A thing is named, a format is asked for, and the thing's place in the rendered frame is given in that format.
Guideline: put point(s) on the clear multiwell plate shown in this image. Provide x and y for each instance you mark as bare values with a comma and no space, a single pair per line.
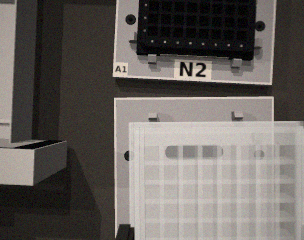
165,178

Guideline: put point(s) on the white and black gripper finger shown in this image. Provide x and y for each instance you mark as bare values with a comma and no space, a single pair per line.
125,232

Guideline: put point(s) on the black multiwell plate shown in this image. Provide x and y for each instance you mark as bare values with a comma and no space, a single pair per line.
185,38

